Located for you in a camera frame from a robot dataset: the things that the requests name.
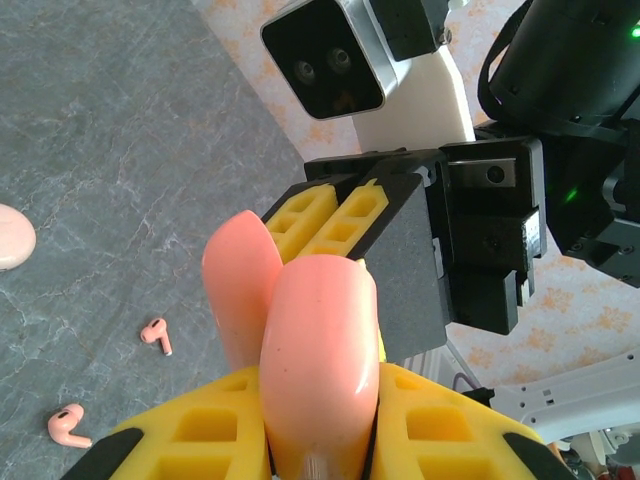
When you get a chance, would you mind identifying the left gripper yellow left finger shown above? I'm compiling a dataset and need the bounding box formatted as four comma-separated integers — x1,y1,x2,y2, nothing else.
62,364,274,480

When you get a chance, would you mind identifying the thin black cable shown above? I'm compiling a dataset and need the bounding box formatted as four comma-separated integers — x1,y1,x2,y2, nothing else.
477,29,521,121

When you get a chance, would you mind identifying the pink rounded-rectangular charging case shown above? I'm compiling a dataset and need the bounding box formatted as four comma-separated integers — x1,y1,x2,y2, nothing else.
201,209,382,480

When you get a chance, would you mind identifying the pink wireless earbud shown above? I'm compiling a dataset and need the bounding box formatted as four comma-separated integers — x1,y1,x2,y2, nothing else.
47,403,94,450
139,317,175,357

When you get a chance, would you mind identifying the pink round charging case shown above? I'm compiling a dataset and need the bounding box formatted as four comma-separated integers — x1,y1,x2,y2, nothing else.
0,202,38,272

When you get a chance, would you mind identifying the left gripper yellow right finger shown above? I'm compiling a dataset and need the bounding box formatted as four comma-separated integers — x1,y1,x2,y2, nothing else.
369,362,581,480

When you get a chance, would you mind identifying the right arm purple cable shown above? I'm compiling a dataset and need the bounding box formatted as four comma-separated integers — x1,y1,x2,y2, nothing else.
452,374,481,396

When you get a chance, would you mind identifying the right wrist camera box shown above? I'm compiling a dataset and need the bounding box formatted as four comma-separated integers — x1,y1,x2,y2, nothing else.
259,0,476,154

